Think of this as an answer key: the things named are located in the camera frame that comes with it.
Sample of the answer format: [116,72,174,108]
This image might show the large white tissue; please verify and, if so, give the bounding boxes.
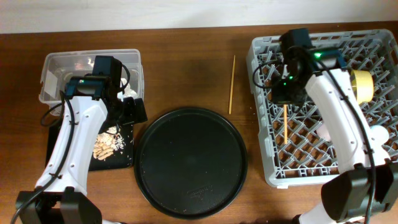
[118,78,138,100]

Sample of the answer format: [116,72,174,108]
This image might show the food scraps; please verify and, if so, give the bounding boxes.
[93,126,126,161]

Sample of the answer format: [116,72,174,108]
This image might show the pink cup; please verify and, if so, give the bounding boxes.
[316,124,331,142]

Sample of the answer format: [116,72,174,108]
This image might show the yellow bowl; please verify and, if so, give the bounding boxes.
[351,70,374,105]

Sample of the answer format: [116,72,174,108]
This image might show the blue cup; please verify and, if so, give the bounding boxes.
[371,125,389,146]

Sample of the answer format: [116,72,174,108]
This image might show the wooden chopstick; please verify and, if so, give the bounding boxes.
[283,104,289,145]
[228,55,236,114]

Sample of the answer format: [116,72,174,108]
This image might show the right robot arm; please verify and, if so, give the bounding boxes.
[271,28,397,223]

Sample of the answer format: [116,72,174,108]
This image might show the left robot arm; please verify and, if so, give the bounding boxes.
[11,55,147,223]

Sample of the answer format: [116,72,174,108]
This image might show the grey dishwasher rack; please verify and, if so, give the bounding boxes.
[246,29,397,189]

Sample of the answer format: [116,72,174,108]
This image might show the black rectangular tray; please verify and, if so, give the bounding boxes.
[45,123,134,171]

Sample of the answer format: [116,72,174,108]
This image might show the round black tray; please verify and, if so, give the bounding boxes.
[134,107,248,220]

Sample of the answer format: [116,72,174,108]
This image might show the clear plastic bin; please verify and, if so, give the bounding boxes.
[39,49,144,107]

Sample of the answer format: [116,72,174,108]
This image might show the left black cable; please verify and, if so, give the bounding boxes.
[11,63,131,224]

